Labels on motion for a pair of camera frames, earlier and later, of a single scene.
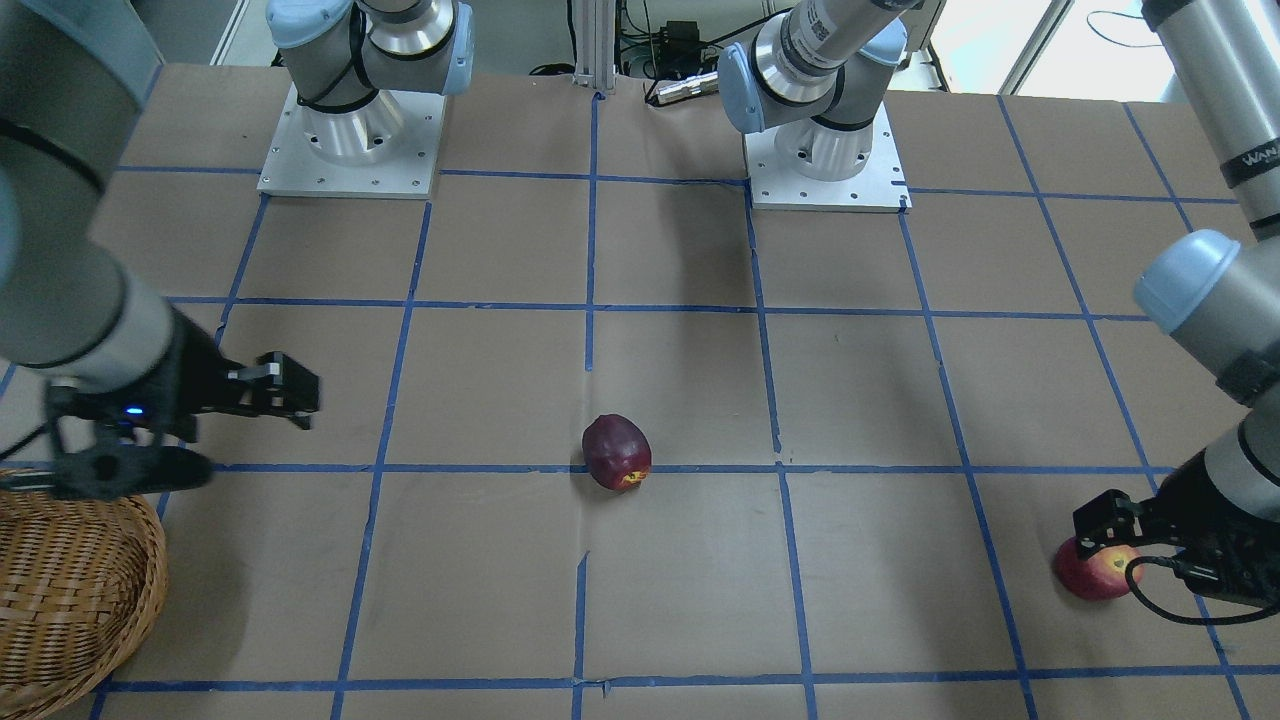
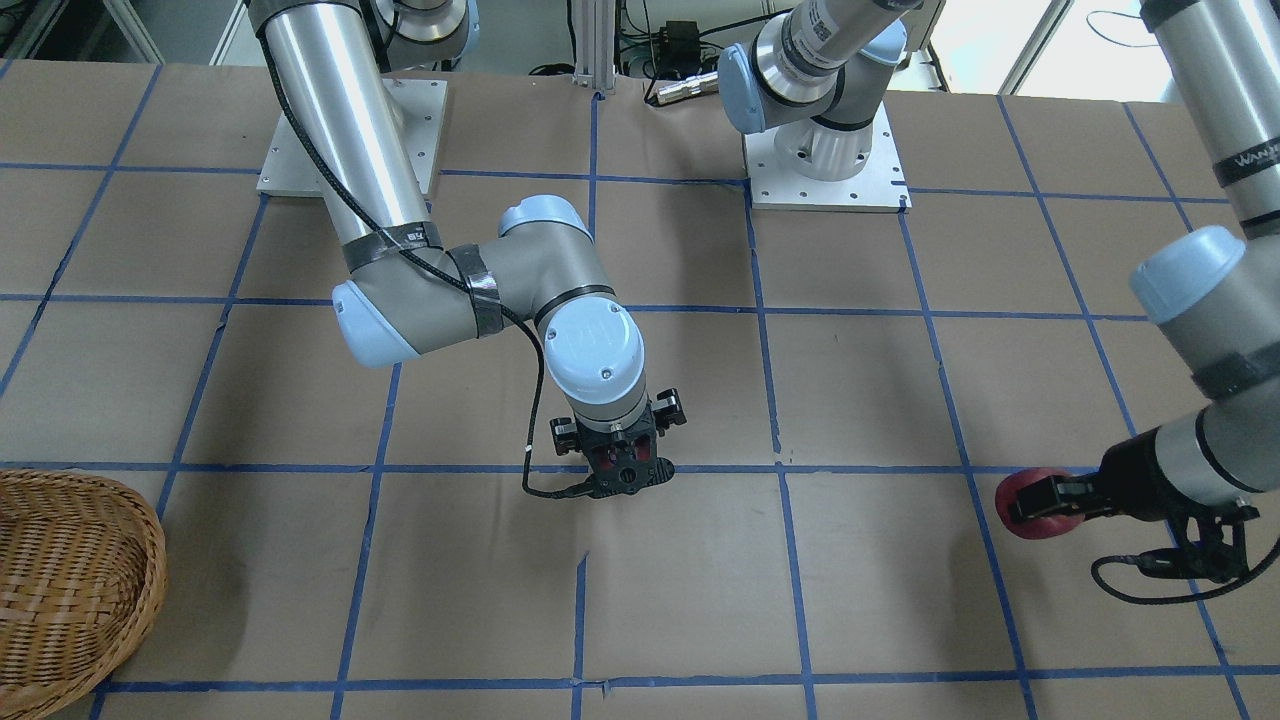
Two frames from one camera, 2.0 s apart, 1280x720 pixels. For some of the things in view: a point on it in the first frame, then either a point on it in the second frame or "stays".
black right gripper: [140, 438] -> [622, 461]
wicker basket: [83, 588] stays
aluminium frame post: [595, 45] stays
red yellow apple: [1100, 577] -> [1031, 528]
